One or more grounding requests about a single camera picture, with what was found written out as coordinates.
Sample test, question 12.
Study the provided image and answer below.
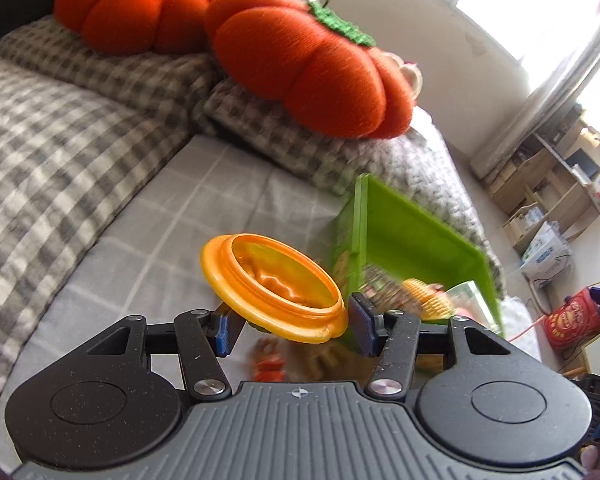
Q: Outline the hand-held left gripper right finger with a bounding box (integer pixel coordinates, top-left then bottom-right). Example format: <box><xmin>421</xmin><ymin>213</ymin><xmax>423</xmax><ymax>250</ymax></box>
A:
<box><xmin>348</xmin><ymin>294</ymin><xmax>531</xmax><ymax>403</ymax></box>

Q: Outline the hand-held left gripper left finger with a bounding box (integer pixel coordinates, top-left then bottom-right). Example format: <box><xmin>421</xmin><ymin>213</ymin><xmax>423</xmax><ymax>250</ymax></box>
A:
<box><xmin>87</xmin><ymin>308</ymin><xmax>246</xmax><ymax>402</ymax></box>

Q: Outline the yellow toy corn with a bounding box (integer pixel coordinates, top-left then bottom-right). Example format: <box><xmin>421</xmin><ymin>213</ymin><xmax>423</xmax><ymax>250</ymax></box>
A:
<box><xmin>402</xmin><ymin>279</ymin><xmax>455</xmax><ymax>322</ymax></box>

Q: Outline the green plastic box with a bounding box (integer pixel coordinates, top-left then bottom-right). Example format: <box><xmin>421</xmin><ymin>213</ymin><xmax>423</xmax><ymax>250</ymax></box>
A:
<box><xmin>330</xmin><ymin>173</ymin><xmax>506</xmax><ymax>357</ymax></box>

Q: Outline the orange clownfish toy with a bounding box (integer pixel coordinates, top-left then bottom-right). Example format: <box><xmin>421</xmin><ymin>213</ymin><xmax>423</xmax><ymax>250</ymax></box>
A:
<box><xmin>252</xmin><ymin>337</ymin><xmax>290</xmax><ymax>383</ymax></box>

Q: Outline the red round bag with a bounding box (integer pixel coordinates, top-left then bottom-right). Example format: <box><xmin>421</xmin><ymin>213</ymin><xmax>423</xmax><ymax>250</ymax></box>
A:
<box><xmin>542</xmin><ymin>287</ymin><xmax>600</xmax><ymax>352</ymax></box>

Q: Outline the grey grid bed sheet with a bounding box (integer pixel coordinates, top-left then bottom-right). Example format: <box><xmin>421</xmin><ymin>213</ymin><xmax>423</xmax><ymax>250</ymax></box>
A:
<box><xmin>0</xmin><ymin>135</ymin><xmax>363</xmax><ymax>472</ymax></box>

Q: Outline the grey checked pillow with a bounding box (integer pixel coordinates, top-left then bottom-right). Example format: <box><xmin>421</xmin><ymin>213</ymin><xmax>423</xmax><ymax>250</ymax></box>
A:
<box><xmin>192</xmin><ymin>77</ymin><xmax>506</xmax><ymax>283</ymax></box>
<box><xmin>0</xmin><ymin>14</ymin><xmax>222</xmax><ymax>128</ymax></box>

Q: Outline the wooden shelf desk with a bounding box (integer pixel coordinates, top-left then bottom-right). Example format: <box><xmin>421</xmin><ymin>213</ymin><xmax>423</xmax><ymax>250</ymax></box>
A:
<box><xmin>485</xmin><ymin>105</ymin><xmax>600</xmax><ymax>256</ymax></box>

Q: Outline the grey checked blanket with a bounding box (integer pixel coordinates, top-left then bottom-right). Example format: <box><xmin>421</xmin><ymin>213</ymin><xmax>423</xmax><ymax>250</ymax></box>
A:
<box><xmin>0</xmin><ymin>50</ymin><xmax>193</xmax><ymax>438</ymax></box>

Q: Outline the large orange pumpkin cushion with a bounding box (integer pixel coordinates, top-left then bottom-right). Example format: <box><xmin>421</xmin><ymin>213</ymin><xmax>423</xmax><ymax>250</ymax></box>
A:
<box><xmin>204</xmin><ymin>0</ymin><xmax>417</xmax><ymax>140</ymax></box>

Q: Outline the beige curtain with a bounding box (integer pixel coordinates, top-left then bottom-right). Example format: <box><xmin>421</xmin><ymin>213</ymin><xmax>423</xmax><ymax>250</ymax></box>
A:
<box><xmin>470</xmin><ymin>0</ymin><xmax>600</xmax><ymax>181</ymax></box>

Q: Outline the small orange pumpkin cushion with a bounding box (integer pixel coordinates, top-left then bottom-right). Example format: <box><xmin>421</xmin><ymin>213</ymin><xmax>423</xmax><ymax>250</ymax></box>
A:
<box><xmin>54</xmin><ymin>0</ymin><xmax>241</xmax><ymax>56</ymax></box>

